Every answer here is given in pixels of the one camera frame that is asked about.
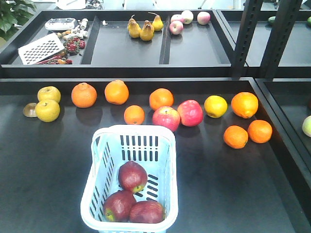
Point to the light blue plastic basket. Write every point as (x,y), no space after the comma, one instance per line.
(153,147)

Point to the dark red apple edge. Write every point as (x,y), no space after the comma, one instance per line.
(132,177)

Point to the dark red apple front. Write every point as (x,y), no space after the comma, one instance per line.
(148,211)

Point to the dark red apple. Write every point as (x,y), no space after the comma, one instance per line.
(148,211)
(117,207)

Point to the pink red apple left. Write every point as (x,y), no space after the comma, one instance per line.
(167,117)

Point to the pink red apple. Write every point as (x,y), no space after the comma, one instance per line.
(167,117)
(191,113)

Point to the orange back left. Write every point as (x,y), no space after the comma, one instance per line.
(161,97)

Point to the small orange centre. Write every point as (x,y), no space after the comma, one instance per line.
(134,115)

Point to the pink red apple right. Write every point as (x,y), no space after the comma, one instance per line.
(191,113)

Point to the yellow orange citrus fruit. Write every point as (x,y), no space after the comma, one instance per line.
(215,106)

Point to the orange with nub left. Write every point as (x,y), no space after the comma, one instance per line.
(83,95)

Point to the orange front left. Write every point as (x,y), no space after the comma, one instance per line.
(236,137)

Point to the large orange with nub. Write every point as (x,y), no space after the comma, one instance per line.
(244,104)

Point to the orange front right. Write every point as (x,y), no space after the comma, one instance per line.
(260,131)

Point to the yellow apple front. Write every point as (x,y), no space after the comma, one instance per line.
(47,110)

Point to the yellow apple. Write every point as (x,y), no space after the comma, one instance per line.
(47,110)
(49,93)

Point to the yellow apple back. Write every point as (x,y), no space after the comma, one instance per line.
(49,93)

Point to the brown halved fruit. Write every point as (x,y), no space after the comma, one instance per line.
(29,110)

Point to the white perforated tray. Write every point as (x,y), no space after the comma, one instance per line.
(40,49)

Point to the black shelf upright posts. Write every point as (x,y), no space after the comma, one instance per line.
(269,43)

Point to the potted green plant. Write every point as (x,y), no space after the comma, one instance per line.
(14,13)

